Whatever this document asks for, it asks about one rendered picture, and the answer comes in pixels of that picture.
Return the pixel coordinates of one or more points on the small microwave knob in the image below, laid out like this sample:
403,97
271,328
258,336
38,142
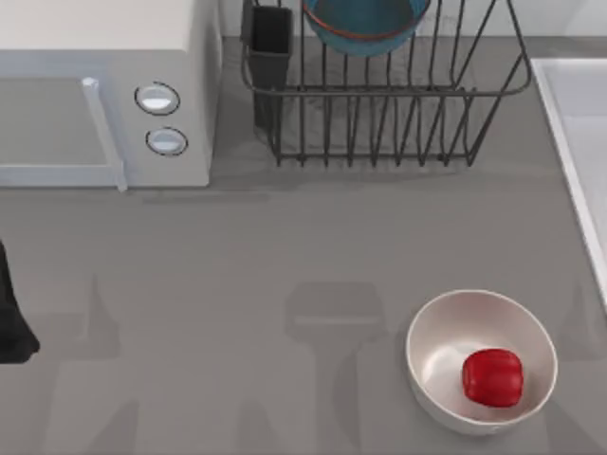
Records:
166,141

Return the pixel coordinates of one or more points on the white bowl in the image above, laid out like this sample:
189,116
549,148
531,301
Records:
441,341

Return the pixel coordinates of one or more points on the black cutlery holder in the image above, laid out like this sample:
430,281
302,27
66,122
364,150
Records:
270,52

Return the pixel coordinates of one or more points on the pale microwave oven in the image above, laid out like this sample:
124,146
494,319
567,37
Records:
194,71

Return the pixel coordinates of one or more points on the large microwave knob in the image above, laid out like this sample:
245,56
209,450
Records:
157,98

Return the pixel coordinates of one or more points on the blue bowl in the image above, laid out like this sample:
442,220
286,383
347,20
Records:
365,28

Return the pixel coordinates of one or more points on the red bell pepper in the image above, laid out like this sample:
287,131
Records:
493,377

